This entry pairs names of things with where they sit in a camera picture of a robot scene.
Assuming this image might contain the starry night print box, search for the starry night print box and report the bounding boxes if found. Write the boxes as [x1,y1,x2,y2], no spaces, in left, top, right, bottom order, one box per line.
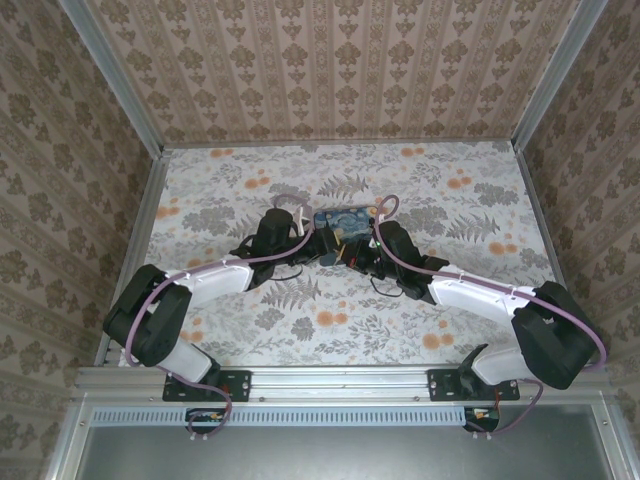
[313,205,380,242]

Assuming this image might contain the black connector board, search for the black connector board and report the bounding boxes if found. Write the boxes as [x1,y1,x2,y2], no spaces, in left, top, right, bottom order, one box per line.
[185,407,227,434]
[462,405,502,433]

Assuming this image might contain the grey metal panel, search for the grey metal panel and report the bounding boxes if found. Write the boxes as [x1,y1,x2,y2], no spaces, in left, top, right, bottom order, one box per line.
[43,393,640,480]

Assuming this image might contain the right gripper thin black cable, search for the right gripper thin black cable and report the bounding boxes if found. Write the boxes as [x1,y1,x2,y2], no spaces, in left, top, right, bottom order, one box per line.
[369,276,402,298]

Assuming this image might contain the aluminium table back rail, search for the aluminium table back rail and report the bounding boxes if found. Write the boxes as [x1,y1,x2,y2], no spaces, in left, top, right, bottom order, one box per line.
[162,138,517,151]

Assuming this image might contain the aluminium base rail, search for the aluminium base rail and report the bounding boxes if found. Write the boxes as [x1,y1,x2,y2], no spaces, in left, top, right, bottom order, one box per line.
[74,364,610,404]

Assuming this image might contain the aluminium table side rail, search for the aluminium table side rail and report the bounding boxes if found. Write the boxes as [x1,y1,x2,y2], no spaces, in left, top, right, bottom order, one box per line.
[93,148,172,369]
[514,143,590,365]

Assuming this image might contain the white slotted cable duct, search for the white slotted cable duct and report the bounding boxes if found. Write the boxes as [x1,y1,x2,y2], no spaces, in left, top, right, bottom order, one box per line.
[92,405,470,427]

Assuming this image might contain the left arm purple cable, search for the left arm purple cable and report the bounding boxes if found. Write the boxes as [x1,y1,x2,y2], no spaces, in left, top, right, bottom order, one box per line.
[122,193,318,442]

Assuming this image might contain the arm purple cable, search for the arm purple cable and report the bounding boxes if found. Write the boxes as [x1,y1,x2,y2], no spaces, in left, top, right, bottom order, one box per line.
[122,193,318,442]
[372,193,609,441]

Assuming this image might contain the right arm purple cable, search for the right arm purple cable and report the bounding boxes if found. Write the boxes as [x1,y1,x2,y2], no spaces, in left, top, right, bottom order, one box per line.
[372,193,609,441]

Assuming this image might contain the aluminium frame post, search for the aluminium frame post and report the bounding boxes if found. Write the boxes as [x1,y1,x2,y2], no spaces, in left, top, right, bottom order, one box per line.
[59,0,167,157]
[511,0,609,152]

